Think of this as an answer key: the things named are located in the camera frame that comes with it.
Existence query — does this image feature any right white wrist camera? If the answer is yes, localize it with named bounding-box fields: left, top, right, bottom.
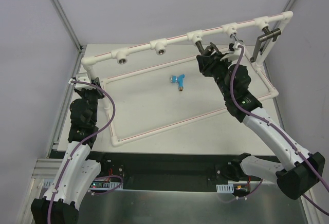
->
left=221, top=42, right=245, bottom=62

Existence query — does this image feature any left white cable duct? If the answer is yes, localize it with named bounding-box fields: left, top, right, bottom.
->
left=42, top=179, right=123, bottom=191

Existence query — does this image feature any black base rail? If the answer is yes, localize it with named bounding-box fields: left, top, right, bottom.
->
left=88, top=152, right=235, bottom=192

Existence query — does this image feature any blue plastic faucet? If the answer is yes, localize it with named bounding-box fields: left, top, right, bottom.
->
left=170, top=74, right=185, bottom=91

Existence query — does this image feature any right white cable duct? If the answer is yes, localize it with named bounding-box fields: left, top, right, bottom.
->
left=216, top=183, right=234, bottom=194

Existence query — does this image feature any dark long-spout faucet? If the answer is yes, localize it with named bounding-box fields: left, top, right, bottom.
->
left=250, top=26, right=282, bottom=63

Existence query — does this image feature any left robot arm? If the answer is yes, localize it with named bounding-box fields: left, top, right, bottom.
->
left=31, top=76, right=109, bottom=223

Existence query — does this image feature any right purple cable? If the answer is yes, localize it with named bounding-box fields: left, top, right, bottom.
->
left=229, top=44, right=329, bottom=216

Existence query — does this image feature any white PVC pipe frame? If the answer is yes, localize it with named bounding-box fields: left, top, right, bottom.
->
left=81, top=11, right=293, bottom=146

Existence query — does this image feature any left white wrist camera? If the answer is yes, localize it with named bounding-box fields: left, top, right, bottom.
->
left=68, top=72, right=93, bottom=90

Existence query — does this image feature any chrome faucet on frame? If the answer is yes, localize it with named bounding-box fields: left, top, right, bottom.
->
left=230, top=33, right=244, bottom=44

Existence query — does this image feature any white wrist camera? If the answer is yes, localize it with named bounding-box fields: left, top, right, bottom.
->
left=68, top=72, right=93, bottom=90
left=221, top=42, right=245, bottom=62

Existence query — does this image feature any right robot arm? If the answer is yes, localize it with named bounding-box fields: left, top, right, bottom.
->
left=196, top=52, right=328, bottom=199

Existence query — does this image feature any white cable duct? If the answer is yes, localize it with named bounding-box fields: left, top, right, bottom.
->
left=216, top=183, right=234, bottom=194
left=42, top=179, right=123, bottom=191

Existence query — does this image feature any dark bronze faucet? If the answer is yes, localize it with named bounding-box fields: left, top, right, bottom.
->
left=195, top=41, right=219, bottom=56

